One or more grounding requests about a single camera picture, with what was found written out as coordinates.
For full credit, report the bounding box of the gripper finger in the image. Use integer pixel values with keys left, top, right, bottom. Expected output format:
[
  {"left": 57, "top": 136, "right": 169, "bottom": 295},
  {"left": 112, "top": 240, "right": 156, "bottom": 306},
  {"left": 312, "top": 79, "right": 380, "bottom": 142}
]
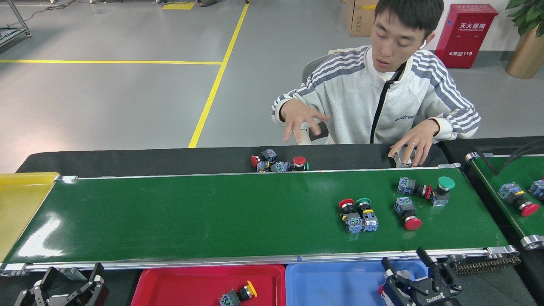
[
  {"left": 15, "top": 266, "right": 64, "bottom": 306},
  {"left": 64, "top": 263, "right": 108, "bottom": 306}
]

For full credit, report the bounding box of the black cable bundle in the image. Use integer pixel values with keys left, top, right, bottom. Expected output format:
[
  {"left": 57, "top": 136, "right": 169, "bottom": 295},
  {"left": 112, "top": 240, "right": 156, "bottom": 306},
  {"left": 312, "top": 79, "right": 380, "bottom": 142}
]
[{"left": 475, "top": 138, "right": 544, "bottom": 176}]

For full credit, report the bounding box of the grey metal rack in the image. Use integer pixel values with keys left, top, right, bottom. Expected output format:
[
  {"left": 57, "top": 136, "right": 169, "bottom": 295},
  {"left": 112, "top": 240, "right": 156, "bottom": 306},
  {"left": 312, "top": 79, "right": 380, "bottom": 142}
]
[{"left": 0, "top": 0, "right": 31, "bottom": 47}]

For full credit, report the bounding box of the red plastic tray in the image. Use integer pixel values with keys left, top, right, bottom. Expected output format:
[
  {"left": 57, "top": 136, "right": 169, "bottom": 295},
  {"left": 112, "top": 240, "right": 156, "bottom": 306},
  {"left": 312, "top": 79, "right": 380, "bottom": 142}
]
[{"left": 131, "top": 264, "right": 286, "bottom": 306}]

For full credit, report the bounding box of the black roller chain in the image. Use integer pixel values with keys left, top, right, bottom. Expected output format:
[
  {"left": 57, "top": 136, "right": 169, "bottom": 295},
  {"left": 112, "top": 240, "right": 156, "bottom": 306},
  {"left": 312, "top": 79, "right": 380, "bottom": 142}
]
[{"left": 450, "top": 255, "right": 521, "bottom": 275}]

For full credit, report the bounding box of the yellow push button switch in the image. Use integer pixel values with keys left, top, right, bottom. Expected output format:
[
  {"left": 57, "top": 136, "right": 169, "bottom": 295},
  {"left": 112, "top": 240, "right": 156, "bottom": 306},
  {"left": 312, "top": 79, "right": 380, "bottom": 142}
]
[{"left": 219, "top": 280, "right": 258, "bottom": 306}]

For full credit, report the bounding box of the yellow plastic tray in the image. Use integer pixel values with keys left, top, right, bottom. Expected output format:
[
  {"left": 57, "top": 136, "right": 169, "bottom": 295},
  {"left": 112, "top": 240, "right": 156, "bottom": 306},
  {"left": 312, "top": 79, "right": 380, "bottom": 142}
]
[{"left": 0, "top": 172, "right": 60, "bottom": 262}]

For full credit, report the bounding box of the green potted plant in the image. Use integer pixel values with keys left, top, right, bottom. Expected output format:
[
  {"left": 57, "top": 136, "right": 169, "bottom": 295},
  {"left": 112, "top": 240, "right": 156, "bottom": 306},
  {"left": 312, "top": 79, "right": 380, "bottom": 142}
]
[{"left": 506, "top": 0, "right": 544, "bottom": 38}]

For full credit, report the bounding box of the green conveyor belt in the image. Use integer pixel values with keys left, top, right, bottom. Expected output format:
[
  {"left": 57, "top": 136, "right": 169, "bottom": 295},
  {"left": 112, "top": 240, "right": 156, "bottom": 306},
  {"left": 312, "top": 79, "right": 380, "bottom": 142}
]
[
  {"left": 465, "top": 152, "right": 544, "bottom": 250},
  {"left": 0, "top": 163, "right": 520, "bottom": 277}
]

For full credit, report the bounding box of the blue plastic tray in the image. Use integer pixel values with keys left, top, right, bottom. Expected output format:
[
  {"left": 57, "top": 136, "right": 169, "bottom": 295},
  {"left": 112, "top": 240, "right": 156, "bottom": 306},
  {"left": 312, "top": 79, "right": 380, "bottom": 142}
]
[{"left": 285, "top": 258, "right": 430, "bottom": 306}]

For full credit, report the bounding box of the person's left hand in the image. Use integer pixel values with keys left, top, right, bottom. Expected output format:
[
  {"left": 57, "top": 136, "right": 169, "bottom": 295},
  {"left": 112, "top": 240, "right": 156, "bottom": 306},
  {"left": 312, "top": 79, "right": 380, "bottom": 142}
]
[{"left": 388, "top": 119, "right": 440, "bottom": 167}]

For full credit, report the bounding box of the golden plant pot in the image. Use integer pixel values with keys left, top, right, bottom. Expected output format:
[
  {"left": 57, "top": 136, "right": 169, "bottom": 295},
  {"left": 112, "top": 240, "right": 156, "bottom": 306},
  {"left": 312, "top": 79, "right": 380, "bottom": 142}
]
[{"left": 505, "top": 25, "right": 544, "bottom": 79}]

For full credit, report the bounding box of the person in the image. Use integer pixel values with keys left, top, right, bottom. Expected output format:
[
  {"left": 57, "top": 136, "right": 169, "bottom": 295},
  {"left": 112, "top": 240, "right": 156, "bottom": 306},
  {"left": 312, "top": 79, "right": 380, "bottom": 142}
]
[{"left": 271, "top": 0, "right": 482, "bottom": 167}]

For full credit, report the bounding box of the grey office chair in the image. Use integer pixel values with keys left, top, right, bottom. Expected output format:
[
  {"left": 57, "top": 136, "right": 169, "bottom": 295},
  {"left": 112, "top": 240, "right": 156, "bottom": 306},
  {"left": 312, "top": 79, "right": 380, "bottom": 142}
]
[{"left": 297, "top": 48, "right": 340, "bottom": 146}]

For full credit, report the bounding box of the green mushroom push button switch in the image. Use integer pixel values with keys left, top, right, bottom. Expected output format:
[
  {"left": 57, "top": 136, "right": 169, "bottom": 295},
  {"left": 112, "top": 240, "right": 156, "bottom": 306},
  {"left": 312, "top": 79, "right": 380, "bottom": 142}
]
[
  {"left": 528, "top": 178, "right": 544, "bottom": 201},
  {"left": 430, "top": 176, "right": 456, "bottom": 207}
]

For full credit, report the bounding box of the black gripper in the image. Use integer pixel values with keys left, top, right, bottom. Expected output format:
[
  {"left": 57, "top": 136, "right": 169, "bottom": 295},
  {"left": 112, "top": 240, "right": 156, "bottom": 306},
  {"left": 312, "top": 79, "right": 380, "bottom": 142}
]
[{"left": 380, "top": 246, "right": 464, "bottom": 306}]

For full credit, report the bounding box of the person's right hand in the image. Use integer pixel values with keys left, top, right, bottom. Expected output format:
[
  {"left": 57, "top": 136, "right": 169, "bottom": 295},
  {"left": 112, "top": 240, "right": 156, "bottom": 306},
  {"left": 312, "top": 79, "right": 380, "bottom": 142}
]
[{"left": 280, "top": 99, "right": 331, "bottom": 144}]

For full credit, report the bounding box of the brown cardboard box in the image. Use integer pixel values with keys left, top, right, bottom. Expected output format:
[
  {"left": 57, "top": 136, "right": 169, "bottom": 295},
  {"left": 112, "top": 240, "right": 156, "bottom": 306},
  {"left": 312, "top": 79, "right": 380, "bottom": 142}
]
[{"left": 344, "top": 0, "right": 379, "bottom": 37}]

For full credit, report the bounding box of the red fire extinguisher cabinet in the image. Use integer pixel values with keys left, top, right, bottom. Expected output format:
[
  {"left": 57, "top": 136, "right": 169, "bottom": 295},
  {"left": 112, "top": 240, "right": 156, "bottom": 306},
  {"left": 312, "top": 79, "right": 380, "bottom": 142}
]
[{"left": 434, "top": 4, "right": 499, "bottom": 69}]

